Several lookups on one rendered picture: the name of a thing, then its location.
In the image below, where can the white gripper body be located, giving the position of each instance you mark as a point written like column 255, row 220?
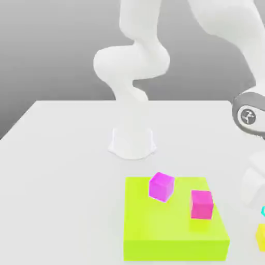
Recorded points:
column 251, row 186

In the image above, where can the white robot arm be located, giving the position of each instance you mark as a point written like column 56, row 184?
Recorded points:
column 132, row 62

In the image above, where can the small cyan cube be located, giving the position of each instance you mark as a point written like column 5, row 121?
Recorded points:
column 263, row 211

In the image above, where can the small yellow cube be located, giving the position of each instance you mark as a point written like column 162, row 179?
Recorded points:
column 261, row 238

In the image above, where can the small pink cube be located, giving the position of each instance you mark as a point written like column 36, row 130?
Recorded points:
column 201, row 205

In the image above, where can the small magenta cube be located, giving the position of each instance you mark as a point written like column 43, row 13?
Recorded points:
column 161, row 187

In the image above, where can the large yellow-green box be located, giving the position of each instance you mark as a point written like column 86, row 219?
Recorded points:
column 165, row 227

